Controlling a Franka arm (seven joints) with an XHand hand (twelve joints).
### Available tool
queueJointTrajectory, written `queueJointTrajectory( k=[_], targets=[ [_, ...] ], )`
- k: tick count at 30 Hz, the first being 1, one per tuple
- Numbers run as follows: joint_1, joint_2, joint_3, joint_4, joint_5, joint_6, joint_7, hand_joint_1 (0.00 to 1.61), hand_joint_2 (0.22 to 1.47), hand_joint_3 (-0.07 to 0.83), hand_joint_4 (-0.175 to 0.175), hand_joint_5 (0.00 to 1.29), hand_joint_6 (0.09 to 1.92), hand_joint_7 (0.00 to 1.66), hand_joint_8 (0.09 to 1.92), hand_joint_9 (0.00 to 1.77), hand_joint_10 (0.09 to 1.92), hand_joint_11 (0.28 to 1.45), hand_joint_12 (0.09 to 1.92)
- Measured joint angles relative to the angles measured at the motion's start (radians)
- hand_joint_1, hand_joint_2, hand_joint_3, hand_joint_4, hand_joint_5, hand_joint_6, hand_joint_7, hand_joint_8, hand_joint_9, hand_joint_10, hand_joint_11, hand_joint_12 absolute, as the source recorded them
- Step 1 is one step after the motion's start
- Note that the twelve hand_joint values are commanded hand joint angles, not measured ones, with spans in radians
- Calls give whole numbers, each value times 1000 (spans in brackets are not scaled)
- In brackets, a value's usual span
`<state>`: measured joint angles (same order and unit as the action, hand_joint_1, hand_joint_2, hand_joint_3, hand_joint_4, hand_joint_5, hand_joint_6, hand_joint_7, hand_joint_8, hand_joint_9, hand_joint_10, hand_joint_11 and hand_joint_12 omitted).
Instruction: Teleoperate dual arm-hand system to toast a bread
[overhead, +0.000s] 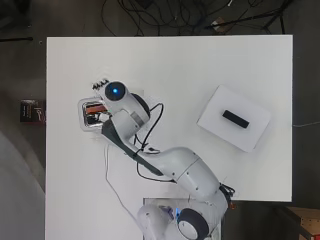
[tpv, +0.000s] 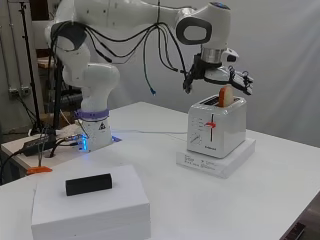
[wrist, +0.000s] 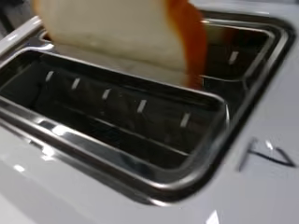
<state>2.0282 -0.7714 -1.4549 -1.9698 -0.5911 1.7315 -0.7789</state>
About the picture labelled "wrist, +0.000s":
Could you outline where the toy bread slice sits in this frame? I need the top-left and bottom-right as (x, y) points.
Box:
(32, 0), (209, 91)

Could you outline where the white steel toaster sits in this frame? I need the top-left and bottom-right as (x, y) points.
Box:
(0, 0), (299, 224)

